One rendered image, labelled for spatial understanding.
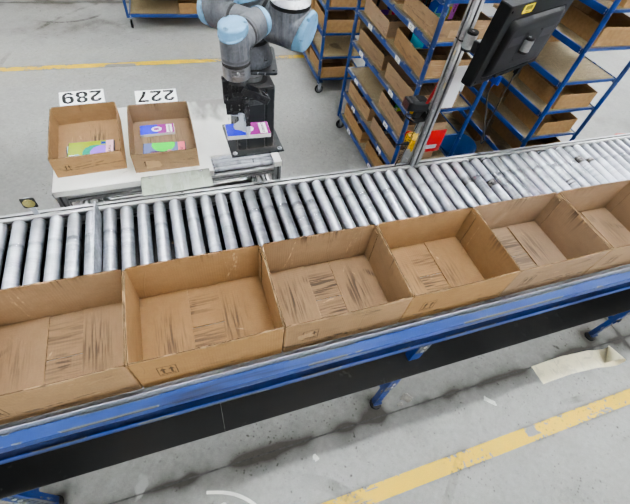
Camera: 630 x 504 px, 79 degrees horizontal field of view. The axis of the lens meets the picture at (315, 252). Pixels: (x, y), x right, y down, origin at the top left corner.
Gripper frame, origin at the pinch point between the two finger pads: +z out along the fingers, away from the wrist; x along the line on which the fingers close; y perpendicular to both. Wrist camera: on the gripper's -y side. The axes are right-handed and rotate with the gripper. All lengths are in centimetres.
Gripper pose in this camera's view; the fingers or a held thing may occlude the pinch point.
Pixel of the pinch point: (247, 128)
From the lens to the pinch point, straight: 151.6
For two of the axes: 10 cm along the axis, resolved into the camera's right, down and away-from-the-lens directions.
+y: -9.6, 1.8, -2.2
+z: -0.8, 5.9, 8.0
